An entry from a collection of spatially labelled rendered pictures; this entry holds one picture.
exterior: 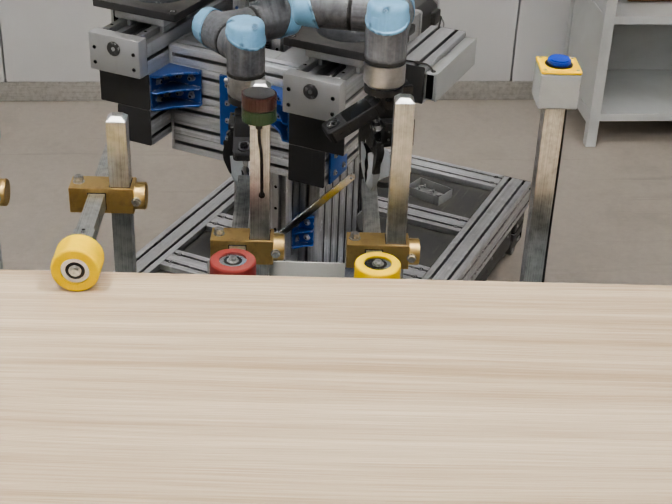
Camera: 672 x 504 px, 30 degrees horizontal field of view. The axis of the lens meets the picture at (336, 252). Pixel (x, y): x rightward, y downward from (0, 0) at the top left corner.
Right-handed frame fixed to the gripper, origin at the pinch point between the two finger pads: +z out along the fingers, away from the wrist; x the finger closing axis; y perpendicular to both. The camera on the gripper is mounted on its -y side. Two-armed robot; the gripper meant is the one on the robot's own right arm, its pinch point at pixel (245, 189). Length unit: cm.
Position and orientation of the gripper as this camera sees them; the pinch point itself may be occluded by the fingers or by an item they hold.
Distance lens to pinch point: 257.0
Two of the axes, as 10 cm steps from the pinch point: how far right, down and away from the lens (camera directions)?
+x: -10.0, -0.3, -0.2
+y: -0.1, -5.1, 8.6
